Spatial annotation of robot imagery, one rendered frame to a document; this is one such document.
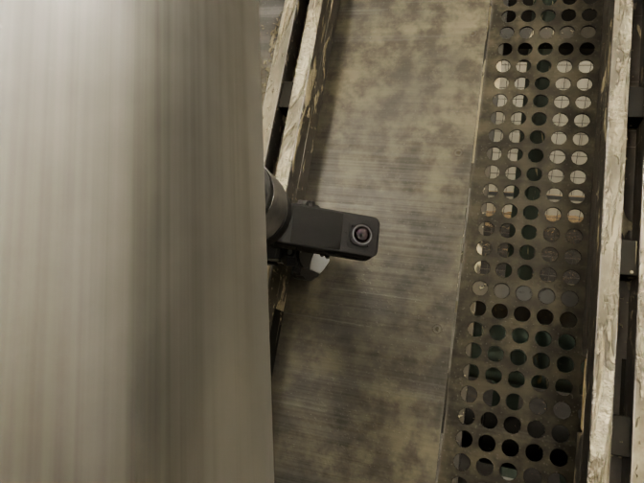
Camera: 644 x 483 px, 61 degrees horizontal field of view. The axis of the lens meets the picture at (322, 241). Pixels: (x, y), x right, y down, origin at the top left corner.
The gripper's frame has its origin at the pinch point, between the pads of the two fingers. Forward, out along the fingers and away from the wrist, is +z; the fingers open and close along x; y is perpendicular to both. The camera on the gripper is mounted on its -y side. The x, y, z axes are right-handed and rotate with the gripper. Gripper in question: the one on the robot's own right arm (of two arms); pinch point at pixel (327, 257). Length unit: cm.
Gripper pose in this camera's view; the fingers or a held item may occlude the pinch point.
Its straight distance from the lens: 72.3
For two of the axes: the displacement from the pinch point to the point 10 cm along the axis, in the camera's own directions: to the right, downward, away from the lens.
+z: 2.7, 2.5, 9.3
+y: -9.5, -1.0, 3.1
